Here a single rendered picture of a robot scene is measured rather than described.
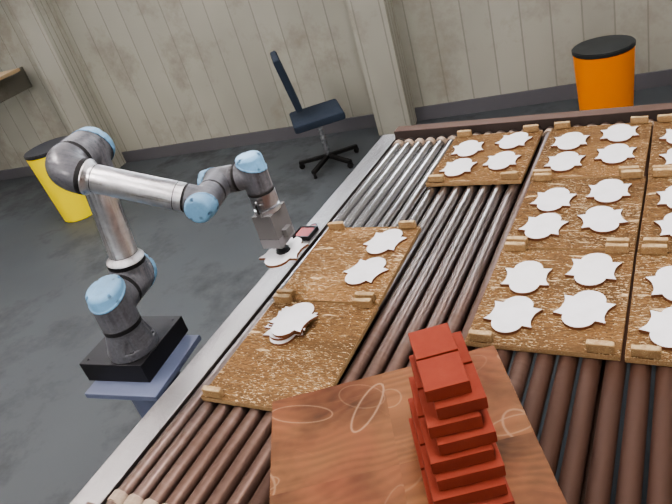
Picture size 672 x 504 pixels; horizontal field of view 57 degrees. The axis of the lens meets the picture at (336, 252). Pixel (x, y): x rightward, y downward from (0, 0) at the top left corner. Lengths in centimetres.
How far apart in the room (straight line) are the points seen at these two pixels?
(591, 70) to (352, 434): 350
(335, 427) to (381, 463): 14
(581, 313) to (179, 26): 516
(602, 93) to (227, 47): 328
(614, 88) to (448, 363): 364
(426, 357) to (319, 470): 37
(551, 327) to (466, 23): 400
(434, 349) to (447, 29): 452
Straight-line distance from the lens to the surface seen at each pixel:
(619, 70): 444
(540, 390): 146
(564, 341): 154
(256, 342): 178
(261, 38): 586
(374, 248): 200
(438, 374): 95
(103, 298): 187
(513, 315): 161
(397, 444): 124
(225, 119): 633
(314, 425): 133
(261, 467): 148
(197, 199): 156
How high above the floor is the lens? 196
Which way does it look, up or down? 30 degrees down
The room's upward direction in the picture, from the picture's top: 18 degrees counter-clockwise
